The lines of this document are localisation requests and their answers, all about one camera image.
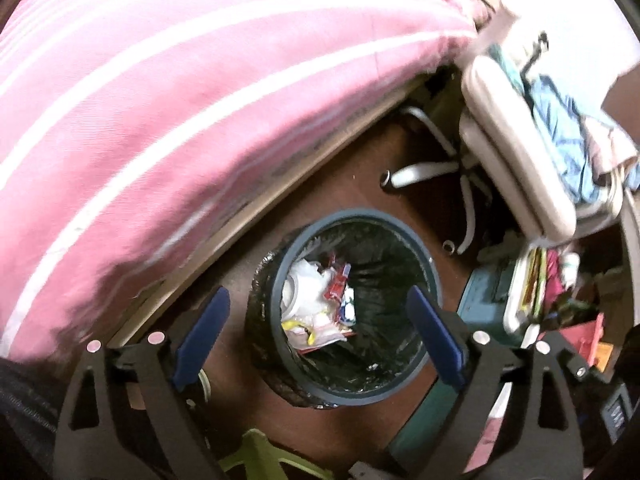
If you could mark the teal storage box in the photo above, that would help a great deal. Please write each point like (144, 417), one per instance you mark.
(482, 285)

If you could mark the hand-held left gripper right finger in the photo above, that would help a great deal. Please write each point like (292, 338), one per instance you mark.
(435, 340)

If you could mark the white tissue wad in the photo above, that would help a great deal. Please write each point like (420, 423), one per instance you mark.
(305, 290)

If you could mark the pink striped bed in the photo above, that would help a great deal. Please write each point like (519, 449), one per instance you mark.
(175, 110)

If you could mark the pink plastic toy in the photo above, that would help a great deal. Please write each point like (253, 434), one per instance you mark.
(595, 340)

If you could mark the cream padded office chair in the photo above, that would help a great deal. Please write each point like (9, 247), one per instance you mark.
(510, 185)

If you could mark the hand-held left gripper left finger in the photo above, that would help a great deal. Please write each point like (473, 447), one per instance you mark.
(200, 340)

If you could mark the teal plastic object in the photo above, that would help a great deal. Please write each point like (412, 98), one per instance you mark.
(425, 425)

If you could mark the white box of books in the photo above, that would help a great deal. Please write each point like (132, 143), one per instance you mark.
(525, 285)

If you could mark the light blue cloth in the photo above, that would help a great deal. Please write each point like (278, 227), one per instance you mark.
(560, 130)

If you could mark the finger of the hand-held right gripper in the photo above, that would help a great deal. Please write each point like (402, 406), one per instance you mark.
(582, 365)

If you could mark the green plastic stool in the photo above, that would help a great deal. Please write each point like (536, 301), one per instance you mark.
(260, 455)

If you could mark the brown wooden desk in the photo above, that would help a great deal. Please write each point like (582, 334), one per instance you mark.
(622, 100)

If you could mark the dark round trash bin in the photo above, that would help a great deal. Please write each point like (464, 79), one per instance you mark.
(400, 270)

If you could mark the person's dark pants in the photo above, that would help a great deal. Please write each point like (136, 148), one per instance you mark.
(25, 420)

